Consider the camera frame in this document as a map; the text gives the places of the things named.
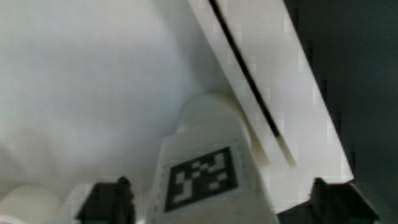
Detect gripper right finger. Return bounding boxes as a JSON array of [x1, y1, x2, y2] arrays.
[[277, 178, 380, 224]]

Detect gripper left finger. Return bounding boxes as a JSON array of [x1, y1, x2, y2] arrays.
[[77, 177, 135, 224]]

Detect white leg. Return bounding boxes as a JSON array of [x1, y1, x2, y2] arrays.
[[146, 94, 279, 224]]

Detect white square tabletop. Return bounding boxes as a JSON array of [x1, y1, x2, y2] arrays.
[[0, 0, 299, 224]]

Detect white obstacle fence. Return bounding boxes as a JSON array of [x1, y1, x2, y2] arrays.
[[208, 0, 354, 211]]

